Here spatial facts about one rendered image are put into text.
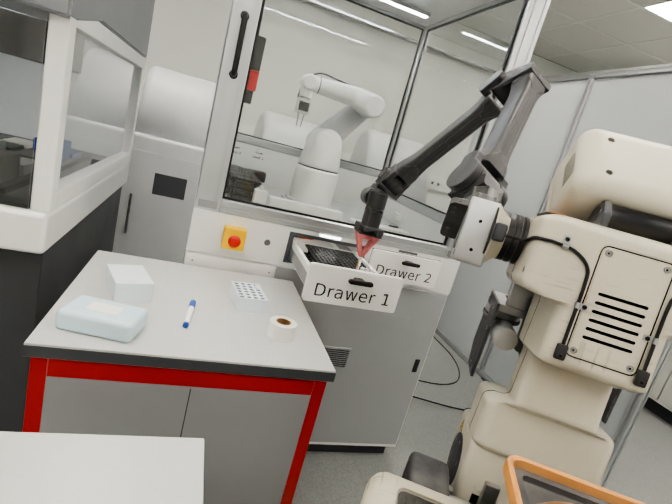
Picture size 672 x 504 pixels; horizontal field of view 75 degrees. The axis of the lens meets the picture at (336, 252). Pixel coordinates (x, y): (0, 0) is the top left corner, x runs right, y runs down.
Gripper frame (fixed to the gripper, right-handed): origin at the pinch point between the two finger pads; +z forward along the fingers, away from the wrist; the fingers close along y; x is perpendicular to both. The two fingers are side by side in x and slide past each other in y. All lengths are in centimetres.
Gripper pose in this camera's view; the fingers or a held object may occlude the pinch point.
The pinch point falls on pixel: (361, 254)
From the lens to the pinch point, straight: 134.2
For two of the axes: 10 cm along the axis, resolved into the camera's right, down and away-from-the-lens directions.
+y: 2.3, 2.7, -9.4
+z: -2.7, 9.4, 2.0
